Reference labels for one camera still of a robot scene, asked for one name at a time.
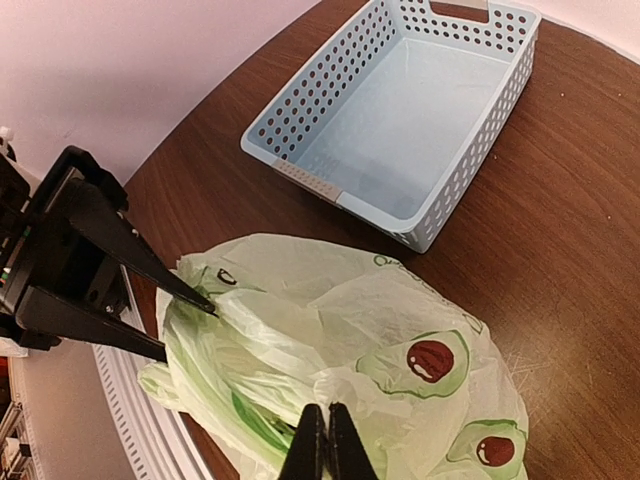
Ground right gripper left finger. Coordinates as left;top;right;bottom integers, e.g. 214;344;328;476
280;404;326;480

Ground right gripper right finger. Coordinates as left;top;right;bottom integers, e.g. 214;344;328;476
328;403;377;480

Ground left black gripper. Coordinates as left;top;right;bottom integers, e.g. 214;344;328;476
1;146;215;363

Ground light green plastic bag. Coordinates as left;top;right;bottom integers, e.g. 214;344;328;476
138;234;529;479

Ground light blue perforated basket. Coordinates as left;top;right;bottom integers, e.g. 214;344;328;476
241;1;541;253

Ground front aluminium rail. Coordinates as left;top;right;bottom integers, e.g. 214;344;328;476
92;274;221;480

